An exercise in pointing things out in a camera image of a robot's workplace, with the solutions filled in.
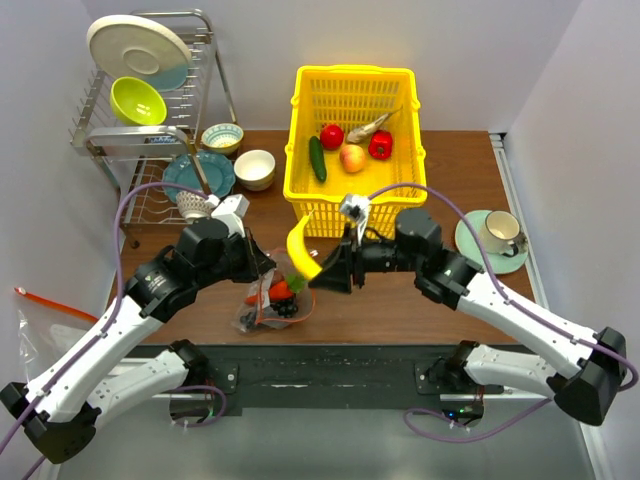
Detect spare zip bag orange zipper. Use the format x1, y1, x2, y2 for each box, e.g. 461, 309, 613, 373
13, 285, 99, 366

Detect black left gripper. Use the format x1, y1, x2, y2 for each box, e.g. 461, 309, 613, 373
196, 226, 276, 288

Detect teal patterned small bowl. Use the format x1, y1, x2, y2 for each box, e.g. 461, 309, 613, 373
201, 123, 244, 155

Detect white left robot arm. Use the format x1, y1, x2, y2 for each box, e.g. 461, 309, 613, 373
1, 219, 275, 464

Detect teal scalloped plate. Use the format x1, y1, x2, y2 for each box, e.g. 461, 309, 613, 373
161, 152, 236, 199

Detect white bowl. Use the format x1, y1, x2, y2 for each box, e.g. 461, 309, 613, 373
234, 150, 276, 191

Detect black grape bunch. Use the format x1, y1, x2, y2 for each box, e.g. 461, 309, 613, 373
239, 297, 299, 329

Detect green cucumber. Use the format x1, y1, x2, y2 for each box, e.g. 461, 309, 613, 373
309, 136, 327, 183

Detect yellow plastic basket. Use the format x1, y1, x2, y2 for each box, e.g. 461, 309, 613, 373
283, 65, 427, 238

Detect red bell pepper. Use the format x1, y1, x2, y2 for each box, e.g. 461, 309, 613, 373
368, 130, 393, 160

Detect mint green saucer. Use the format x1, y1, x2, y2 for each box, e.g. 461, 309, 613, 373
454, 210, 529, 275

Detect yellow banana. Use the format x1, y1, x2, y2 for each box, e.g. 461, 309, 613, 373
286, 214, 322, 281

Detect orange carrot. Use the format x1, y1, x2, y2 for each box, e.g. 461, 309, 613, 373
244, 275, 306, 305

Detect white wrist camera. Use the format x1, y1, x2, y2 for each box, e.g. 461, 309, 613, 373
339, 193, 371, 244
210, 194, 250, 237

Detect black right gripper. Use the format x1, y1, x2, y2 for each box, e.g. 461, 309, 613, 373
309, 223, 421, 294

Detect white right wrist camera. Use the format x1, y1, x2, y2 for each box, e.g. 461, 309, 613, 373
339, 193, 371, 244

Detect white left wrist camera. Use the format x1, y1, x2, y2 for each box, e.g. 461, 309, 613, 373
210, 194, 250, 237

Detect peach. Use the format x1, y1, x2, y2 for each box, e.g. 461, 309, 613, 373
339, 144, 366, 174

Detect metal dish rack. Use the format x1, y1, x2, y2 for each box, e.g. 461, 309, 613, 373
69, 8, 239, 249

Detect cream mug black handle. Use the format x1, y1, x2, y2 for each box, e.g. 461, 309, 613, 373
478, 211, 528, 258

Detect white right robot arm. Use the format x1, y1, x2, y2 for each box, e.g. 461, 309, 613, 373
287, 209, 630, 426

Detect grey patterned bowl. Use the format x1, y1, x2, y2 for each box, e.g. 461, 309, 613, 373
176, 191, 213, 223

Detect red apple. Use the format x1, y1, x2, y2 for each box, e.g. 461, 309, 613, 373
319, 124, 344, 150

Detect clear zip bag orange zipper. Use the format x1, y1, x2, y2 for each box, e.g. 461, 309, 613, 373
231, 248, 316, 334

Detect lime green bowl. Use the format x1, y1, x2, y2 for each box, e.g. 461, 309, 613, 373
109, 77, 167, 126

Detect large cream plate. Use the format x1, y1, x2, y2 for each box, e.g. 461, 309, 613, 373
86, 15, 192, 92

